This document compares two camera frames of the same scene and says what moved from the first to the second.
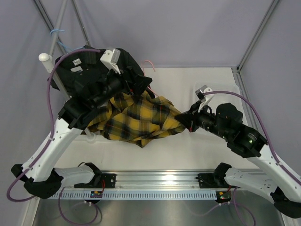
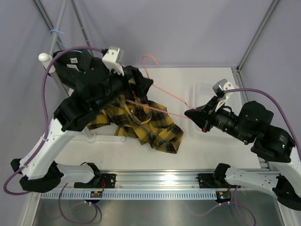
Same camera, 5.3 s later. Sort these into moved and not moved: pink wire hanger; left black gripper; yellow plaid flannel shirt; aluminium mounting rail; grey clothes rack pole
Moved: yellow plaid flannel shirt; pink wire hanger
Not moved: aluminium mounting rail; grey clothes rack pole; left black gripper
